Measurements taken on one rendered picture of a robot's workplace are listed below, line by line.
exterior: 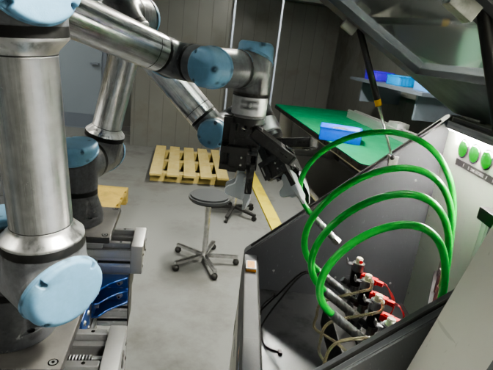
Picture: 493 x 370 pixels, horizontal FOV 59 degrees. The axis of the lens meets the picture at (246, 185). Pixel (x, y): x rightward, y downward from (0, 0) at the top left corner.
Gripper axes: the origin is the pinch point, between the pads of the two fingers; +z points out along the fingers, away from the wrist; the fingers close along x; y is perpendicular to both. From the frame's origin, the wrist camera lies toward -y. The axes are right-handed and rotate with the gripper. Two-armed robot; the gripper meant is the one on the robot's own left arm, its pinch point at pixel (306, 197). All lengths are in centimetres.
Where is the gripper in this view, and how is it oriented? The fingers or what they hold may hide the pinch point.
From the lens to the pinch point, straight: 113.1
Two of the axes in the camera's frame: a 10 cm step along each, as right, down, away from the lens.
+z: 3.8, 8.8, -2.8
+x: -5.4, -0.3, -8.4
